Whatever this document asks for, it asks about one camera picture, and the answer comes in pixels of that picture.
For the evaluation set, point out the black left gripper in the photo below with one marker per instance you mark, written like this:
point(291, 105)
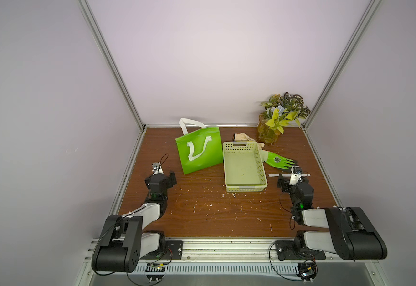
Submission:
point(169, 182)

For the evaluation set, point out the green insulated delivery bag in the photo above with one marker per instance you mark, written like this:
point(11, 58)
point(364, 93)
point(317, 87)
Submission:
point(199, 147)

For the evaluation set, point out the light green perforated basket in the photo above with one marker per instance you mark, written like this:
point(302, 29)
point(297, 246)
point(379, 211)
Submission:
point(243, 167)

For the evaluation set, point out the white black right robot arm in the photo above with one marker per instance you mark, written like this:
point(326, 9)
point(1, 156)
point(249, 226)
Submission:
point(349, 233)

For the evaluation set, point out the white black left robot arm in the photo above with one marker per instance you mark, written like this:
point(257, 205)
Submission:
point(123, 241)

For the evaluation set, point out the green black work glove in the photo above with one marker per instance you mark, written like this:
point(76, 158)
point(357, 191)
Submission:
point(276, 161)

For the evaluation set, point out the amber plastic vase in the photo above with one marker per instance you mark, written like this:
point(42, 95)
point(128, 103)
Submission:
point(265, 134)

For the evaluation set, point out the small circuit board right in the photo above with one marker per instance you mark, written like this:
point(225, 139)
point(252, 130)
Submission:
point(307, 271)

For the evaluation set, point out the small circuit board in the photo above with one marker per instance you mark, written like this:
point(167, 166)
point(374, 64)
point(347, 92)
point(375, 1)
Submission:
point(155, 272)
point(307, 271)

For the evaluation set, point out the small circuit board left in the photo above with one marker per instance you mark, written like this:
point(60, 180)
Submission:
point(155, 272)

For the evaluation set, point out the beige knit cotton glove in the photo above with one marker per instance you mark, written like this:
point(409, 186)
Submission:
point(240, 137)

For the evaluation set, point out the artificial flower plant bouquet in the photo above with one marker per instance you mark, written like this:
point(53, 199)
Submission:
point(283, 109)

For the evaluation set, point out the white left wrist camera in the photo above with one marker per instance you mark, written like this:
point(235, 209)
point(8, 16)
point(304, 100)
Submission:
point(157, 168)

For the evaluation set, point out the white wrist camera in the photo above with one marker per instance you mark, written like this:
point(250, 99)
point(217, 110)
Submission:
point(157, 168)
point(296, 170)

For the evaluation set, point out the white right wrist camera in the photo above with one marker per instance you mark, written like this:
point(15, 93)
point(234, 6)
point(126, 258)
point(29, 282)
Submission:
point(296, 170)

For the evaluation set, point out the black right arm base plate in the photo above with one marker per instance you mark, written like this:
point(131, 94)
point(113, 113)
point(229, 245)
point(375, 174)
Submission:
point(289, 250)

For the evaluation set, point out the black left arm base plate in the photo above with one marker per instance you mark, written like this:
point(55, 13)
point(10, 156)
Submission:
point(172, 251)

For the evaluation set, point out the aluminium front frame rail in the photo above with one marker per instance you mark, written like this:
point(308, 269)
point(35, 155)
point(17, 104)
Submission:
point(227, 249)

